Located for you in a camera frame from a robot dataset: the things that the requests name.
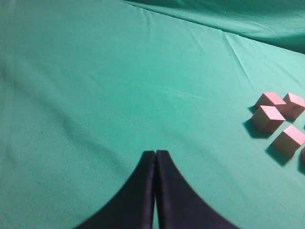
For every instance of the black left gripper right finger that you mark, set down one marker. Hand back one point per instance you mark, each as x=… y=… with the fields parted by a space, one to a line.
x=178 y=205

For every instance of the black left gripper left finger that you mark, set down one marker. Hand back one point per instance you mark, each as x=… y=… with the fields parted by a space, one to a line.
x=132 y=207

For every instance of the pink cube large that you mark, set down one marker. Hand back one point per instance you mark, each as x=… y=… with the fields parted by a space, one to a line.
x=267 y=119
x=289 y=141

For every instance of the pink cube light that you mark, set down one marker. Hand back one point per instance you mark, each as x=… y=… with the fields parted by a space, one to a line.
x=302 y=157

